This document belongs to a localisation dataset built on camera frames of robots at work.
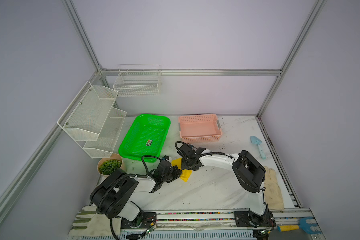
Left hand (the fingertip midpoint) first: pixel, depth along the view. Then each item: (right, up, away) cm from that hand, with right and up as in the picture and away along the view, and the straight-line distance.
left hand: (182, 172), depth 89 cm
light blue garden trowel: (+52, +18, +15) cm, 57 cm away
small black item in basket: (-24, +17, +15) cm, 33 cm away
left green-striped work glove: (-47, -20, -16) cm, 53 cm away
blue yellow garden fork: (+60, -21, -17) cm, 66 cm away
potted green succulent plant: (-42, +6, -9) cm, 43 cm away
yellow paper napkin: (+2, -1, -1) cm, 3 cm away
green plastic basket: (-28, +20, +19) cm, 39 cm away
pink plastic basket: (+13, +27, +22) cm, 37 cm away
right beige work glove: (+51, -10, -7) cm, 53 cm away
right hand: (+1, +3, +2) cm, 4 cm away
